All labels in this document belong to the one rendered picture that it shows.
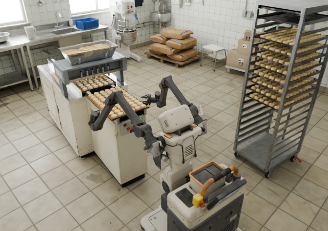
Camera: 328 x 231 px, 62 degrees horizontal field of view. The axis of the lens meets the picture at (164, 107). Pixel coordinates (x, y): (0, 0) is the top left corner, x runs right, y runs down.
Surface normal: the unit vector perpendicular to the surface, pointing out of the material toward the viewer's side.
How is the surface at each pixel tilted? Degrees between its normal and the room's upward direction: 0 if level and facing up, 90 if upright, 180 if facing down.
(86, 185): 0
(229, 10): 90
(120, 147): 90
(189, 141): 82
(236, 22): 90
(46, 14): 90
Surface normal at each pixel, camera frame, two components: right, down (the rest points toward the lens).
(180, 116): 0.43, -0.30
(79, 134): 0.58, 0.40
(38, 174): 0.00, -0.87
